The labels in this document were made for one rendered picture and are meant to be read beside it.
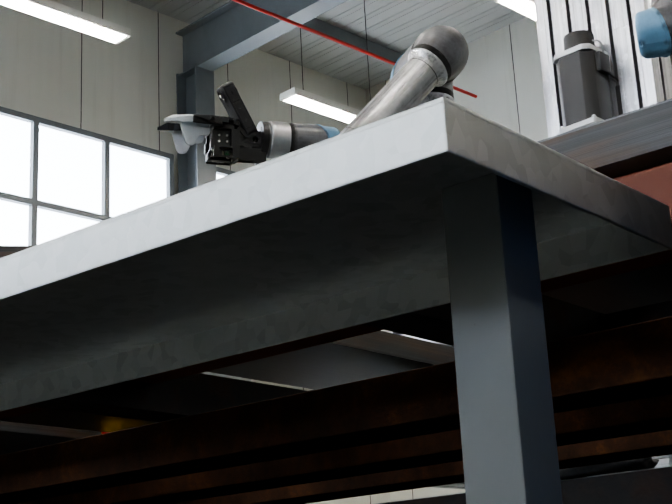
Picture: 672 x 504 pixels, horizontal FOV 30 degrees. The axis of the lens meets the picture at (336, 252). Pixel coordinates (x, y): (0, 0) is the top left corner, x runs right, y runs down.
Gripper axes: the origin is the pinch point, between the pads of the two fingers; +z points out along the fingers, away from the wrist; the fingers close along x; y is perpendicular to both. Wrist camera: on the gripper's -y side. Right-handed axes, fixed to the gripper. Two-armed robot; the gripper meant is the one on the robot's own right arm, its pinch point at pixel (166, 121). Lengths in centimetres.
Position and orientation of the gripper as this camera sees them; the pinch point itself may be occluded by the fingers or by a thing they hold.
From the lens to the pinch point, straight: 248.5
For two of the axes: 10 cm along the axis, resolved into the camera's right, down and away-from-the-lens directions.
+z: -9.4, -0.5, -3.2
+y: 0.1, 9.9, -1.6
